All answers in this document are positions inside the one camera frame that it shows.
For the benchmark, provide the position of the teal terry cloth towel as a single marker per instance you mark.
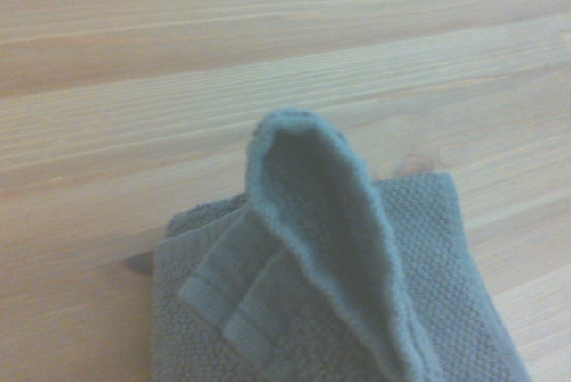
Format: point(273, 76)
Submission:
point(321, 266)

